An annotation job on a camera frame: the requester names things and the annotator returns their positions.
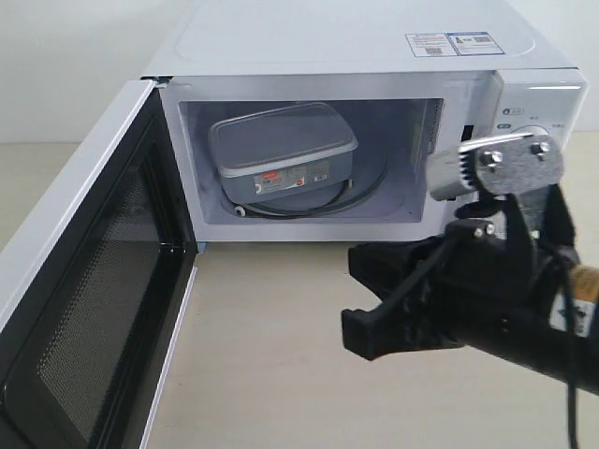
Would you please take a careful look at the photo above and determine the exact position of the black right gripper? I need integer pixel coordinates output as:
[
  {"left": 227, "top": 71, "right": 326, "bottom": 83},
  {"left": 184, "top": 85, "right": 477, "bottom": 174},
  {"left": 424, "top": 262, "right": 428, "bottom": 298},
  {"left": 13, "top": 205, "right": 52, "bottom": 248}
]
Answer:
[{"left": 341, "top": 223, "right": 579, "bottom": 361}]

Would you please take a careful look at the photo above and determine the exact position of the white plastic food container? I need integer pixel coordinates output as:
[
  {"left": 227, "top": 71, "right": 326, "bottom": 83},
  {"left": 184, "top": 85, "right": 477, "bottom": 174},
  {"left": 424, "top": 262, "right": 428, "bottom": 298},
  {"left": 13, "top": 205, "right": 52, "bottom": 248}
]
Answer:
[{"left": 208, "top": 102, "right": 358, "bottom": 205}]

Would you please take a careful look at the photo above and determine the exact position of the white microwave door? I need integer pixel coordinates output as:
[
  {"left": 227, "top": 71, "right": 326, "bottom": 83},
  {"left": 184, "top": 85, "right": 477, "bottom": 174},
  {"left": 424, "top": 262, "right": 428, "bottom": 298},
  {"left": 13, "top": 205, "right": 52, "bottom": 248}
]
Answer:
[{"left": 1, "top": 79, "right": 197, "bottom": 448}]

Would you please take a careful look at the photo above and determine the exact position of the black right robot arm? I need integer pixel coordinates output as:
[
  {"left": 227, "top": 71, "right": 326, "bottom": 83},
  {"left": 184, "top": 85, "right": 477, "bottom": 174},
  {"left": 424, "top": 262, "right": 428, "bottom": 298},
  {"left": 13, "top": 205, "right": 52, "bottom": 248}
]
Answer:
[{"left": 341, "top": 221, "right": 598, "bottom": 393}]

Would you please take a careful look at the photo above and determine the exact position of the glass microwave turntable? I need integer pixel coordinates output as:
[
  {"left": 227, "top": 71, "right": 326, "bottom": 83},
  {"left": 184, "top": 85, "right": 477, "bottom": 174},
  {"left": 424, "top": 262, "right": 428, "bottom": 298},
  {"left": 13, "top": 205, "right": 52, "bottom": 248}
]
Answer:
[{"left": 219, "top": 152, "right": 388, "bottom": 220}]

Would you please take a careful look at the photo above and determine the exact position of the white Midea microwave oven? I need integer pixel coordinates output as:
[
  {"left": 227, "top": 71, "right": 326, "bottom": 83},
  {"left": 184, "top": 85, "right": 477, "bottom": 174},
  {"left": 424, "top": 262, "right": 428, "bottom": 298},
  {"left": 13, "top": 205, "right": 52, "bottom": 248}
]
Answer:
[{"left": 143, "top": 1, "right": 589, "bottom": 243}]

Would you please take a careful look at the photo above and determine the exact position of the upper white control knob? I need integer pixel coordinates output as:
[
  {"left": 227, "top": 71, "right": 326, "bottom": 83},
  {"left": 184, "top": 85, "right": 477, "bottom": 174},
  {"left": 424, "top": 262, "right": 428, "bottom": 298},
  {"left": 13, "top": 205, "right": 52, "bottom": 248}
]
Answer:
[{"left": 510, "top": 124, "right": 561, "bottom": 141}]

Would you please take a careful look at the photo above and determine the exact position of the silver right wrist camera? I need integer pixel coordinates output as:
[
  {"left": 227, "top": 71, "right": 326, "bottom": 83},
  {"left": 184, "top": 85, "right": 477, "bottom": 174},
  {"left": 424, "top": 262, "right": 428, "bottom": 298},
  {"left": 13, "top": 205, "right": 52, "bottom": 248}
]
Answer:
[{"left": 426, "top": 132, "right": 564, "bottom": 201}]

